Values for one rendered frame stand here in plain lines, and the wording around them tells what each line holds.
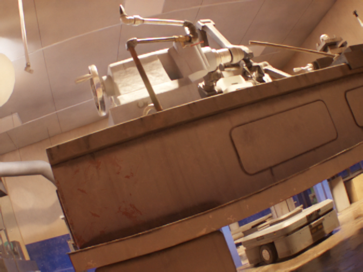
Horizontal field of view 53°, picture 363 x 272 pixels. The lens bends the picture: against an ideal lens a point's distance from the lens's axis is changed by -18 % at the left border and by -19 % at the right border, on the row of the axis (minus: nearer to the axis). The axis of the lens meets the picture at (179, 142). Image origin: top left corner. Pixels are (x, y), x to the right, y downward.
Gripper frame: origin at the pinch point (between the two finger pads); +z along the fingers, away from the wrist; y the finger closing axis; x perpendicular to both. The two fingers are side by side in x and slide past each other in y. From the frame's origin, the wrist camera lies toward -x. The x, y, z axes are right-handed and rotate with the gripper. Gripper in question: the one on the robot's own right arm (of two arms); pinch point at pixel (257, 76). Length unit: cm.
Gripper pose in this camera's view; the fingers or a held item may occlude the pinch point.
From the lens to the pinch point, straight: 248.2
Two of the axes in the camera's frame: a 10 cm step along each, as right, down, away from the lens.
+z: 4.6, 6.2, -6.3
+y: 8.8, -2.4, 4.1
